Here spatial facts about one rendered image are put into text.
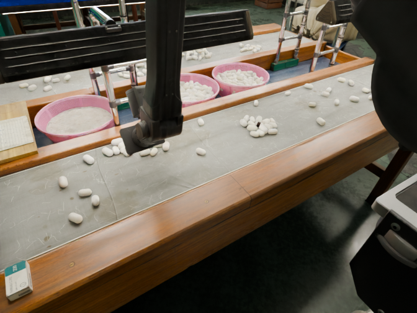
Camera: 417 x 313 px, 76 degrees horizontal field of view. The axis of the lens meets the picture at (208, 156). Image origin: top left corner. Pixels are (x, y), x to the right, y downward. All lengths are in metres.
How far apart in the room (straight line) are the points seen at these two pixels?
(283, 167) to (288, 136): 0.19
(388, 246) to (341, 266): 1.23
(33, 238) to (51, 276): 0.13
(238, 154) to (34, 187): 0.58
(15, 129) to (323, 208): 1.59
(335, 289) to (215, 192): 0.99
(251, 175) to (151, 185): 0.28
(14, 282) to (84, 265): 0.11
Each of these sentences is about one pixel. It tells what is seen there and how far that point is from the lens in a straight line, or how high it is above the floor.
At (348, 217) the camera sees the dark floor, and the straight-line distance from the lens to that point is 1.84.
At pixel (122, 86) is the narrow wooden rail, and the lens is 1.21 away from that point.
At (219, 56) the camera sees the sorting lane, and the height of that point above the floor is 0.74.
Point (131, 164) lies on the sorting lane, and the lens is 0.82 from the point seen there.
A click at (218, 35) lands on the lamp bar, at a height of 1.07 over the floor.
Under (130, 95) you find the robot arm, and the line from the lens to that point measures 0.62.
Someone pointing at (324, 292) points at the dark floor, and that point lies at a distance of 1.51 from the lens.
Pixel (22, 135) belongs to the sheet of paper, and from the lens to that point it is 0.99.
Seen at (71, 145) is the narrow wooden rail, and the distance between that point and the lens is 0.91.
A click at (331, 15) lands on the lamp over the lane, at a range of 1.11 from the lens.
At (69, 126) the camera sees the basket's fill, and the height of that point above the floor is 0.73.
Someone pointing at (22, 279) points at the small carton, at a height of 0.79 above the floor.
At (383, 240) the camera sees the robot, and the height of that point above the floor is 1.01.
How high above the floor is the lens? 1.28
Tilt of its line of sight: 41 degrees down
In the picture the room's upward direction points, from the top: 3 degrees clockwise
